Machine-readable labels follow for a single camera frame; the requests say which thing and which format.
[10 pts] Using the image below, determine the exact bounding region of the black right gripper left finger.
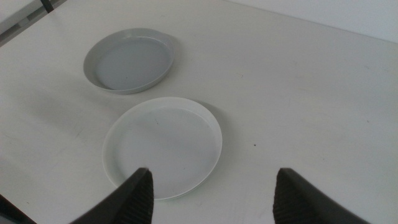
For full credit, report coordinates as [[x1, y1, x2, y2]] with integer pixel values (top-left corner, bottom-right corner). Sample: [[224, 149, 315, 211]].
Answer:
[[70, 167, 155, 224]]

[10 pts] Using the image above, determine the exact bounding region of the dark metal pole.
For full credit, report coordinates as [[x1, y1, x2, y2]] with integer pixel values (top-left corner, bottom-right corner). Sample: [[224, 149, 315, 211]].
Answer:
[[39, 0, 55, 14]]

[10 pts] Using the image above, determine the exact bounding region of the grey shallow bowl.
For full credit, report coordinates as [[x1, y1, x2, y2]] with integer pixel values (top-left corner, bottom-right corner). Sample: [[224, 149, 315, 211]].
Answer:
[[83, 27, 175, 95]]

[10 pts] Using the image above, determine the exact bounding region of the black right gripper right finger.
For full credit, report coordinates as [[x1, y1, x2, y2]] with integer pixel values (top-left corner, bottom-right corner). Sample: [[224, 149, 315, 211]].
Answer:
[[272, 167, 371, 224]]

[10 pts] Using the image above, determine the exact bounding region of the pale green shallow bowl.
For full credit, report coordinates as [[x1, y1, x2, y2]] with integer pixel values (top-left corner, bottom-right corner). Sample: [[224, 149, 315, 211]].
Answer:
[[154, 179, 216, 202]]

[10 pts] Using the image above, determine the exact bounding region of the white shallow bowl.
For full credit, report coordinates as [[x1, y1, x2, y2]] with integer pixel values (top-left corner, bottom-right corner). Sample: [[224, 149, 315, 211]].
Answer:
[[101, 96, 223, 201]]

